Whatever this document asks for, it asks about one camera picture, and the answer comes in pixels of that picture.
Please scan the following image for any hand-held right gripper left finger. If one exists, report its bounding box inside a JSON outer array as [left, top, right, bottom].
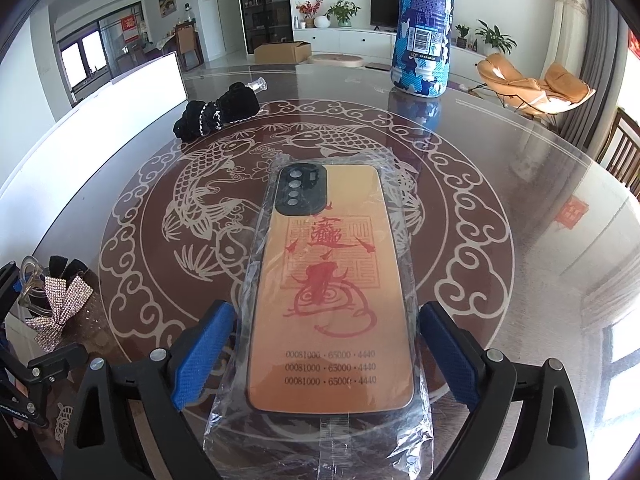
[[60, 300, 237, 480]]

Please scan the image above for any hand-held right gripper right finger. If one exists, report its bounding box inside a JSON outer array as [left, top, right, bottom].
[[419, 301, 591, 480]]

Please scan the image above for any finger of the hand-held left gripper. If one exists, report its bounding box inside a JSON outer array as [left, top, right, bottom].
[[0, 260, 26, 311], [27, 342, 88, 386]]

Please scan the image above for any rhinestone bow hair claw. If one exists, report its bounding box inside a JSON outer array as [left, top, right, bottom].
[[19, 255, 96, 354]]

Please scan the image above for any orange phone case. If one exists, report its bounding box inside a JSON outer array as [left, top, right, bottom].
[[202, 147, 435, 480]]

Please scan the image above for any brown patterned glass desktop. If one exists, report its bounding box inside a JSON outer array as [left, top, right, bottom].
[[0, 57, 640, 480]]

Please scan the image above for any white board panel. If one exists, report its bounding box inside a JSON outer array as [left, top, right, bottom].
[[0, 51, 188, 201]]

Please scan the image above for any balcony window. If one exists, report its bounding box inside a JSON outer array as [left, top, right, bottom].
[[60, 30, 108, 93]]

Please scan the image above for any wooden slatted chair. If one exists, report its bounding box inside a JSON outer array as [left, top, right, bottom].
[[597, 107, 640, 196]]

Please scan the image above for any orange lounge chair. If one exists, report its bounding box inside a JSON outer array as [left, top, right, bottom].
[[475, 52, 596, 121]]

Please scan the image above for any brown dining chair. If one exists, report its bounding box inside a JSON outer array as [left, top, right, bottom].
[[175, 25, 203, 72]]

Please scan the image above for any blue camouflage bottle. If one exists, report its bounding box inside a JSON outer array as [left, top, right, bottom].
[[390, 0, 458, 98]]

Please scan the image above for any grey curtain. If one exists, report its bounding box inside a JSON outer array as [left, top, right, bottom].
[[560, 10, 631, 151]]

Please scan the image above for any brown cardboard box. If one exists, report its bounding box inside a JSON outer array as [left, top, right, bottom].
[[253, 40, 313, 65]]

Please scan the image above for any large leafy potted plant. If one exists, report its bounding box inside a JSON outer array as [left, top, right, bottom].
[[474, 20, 517, 56]]

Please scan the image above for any white television cabinet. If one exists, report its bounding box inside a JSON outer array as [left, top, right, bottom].
[[292, 25, 488, 66]]

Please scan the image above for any white interior door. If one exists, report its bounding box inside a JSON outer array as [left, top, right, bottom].
[[214, 0, 238, 58]]

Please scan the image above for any covered standing air conditioner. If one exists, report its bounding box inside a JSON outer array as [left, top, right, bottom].
[[542, 0, 591, 86]]

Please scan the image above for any dark display cabinet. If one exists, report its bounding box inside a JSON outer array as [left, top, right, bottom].
[[235, 0, 292, 56]]

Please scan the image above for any black television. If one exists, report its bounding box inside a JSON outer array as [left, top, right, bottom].
[[370, 0, 401, 29]]

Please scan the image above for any red flower arrangement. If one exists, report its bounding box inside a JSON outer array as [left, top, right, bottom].
[[296, 0, 323, 29]]

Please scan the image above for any bushy green potted plant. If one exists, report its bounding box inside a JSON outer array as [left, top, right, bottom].
[[325, 0, 362, 27]]

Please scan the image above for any black velvet chain hair tie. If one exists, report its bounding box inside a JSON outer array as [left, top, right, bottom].
[[172, 85, 260, 141]]

